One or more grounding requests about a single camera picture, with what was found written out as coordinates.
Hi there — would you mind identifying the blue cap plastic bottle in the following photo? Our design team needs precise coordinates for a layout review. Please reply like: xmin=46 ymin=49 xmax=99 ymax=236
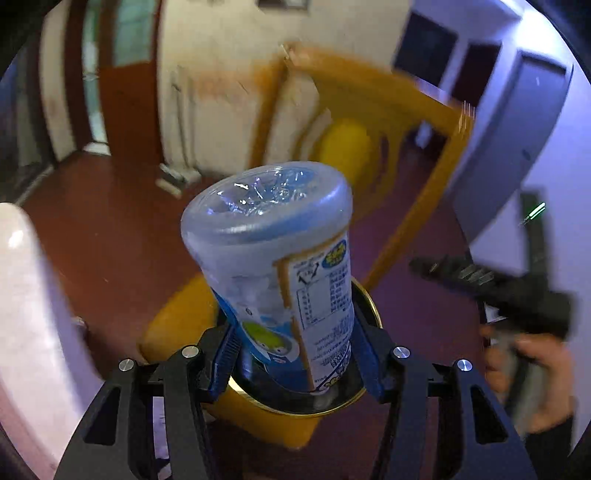
xmin=180 ymin=161 xmax=355 ymax=394

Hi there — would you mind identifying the black gold-rimmed trash bin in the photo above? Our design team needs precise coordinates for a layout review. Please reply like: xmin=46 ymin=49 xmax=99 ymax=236
xmin=225 ymin=278 xmax=385 ymax=418

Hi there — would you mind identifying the person right hand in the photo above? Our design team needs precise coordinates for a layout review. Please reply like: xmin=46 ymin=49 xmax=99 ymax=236
xmin=481 ymin=322 xmax=576 ymax=438

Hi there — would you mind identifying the wooden chair holding bin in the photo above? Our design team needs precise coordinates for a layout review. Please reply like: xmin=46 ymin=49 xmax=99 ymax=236
xmin=138 ymin=42 xmax=476 ymax=449

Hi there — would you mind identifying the white floor scale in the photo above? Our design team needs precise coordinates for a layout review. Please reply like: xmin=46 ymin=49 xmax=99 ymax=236
xmin=155 ymin=163 xmax=202 ymax=199

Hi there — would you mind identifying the brown wooden kitchen door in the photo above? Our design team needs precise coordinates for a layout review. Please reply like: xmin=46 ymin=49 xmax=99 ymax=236
xmin=64 ymin=1 xmax=163 ymax=165

